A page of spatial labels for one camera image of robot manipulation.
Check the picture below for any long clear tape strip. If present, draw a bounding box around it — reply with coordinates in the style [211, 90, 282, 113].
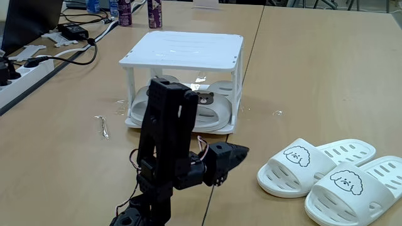
[93, 115, 111, 141]

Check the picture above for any grey bear slipper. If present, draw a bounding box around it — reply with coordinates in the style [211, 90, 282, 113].
[188, 80, 234, 133]
[129, 74, 180, 127]

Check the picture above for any white power strip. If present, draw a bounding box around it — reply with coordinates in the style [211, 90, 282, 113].
[0, 55, 55, 109]

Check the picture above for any metal chair base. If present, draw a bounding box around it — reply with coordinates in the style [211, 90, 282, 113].
[284, 0, 362, 12]

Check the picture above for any white dog-print slipper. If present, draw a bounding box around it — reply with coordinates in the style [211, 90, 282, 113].
[256, 137, 377, 198]
[303, 156, 402, 226]

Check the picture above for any white card stand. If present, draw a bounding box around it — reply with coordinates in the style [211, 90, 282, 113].
[192, 0, 220, 9]

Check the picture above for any black power adapter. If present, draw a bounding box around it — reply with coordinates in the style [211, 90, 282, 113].
[57, 22, 89, 41]

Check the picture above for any black laptop screen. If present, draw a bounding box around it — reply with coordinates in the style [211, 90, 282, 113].
[1, 0, 63, 57]

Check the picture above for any black plug with cable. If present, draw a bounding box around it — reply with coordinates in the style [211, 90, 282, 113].
[23, 36, 99, 68]

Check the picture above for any purple drink can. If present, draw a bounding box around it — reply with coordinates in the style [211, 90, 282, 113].
[117, 0, 133, 26]
[147, 0, 163, 29]

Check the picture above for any white cable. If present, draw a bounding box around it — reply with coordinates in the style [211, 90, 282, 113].
[36, 0, 148, 60]

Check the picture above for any white two-tier shoe rack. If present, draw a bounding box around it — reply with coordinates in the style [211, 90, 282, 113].
[118, 30, 244, 136]

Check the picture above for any thin black cable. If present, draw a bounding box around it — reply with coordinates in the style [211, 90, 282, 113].
[59, 8, 111, 26]

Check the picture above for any black plug adapter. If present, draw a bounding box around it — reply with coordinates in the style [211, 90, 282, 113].
[0, 56, 22, 87]

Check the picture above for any white flat plastic bracket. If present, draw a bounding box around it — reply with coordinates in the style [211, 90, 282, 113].
[40, 31, 79, 48]
[8, 45, 47, 62]

